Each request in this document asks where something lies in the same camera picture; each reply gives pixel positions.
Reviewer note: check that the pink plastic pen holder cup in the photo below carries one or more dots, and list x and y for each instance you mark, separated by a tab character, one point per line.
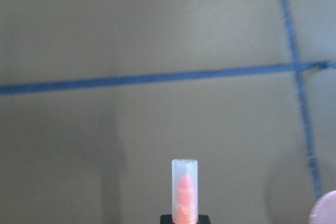
323	212

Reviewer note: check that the orange highlighter pen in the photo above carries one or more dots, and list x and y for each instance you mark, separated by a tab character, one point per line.
184	191

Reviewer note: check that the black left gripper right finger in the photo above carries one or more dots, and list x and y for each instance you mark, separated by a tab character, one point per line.
203	219

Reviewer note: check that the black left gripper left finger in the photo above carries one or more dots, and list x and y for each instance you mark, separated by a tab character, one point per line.
166	219

